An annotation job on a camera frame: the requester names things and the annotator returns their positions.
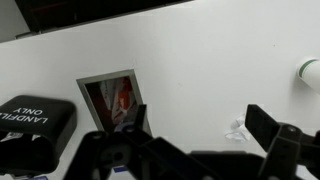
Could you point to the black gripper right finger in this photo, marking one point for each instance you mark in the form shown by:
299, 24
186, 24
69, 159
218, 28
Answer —
283, 146

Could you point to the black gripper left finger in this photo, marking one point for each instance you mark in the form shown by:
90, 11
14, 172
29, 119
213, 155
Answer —
146, 156

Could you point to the white paper ball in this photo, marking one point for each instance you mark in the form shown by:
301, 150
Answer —
236, 131

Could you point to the black landfill only bin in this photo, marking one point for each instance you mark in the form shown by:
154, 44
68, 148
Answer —
36, 133

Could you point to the white paper cup green stripe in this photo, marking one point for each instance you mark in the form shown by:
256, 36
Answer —
311, 75

